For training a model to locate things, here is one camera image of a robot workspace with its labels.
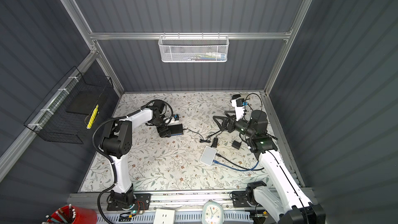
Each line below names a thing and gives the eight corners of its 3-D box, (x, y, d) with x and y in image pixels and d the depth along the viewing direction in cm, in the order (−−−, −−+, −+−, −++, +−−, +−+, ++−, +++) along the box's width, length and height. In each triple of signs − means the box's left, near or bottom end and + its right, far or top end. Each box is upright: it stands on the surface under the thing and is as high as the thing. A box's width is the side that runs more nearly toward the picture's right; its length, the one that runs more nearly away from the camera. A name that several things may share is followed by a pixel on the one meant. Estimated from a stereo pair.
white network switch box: (199, 160, 88) (199, 159, 87) (206, 146, 94) (206, 145, 92) (210, 166, 86) (210, 165, 85) (217, 151, 92) (217, 150, 90)
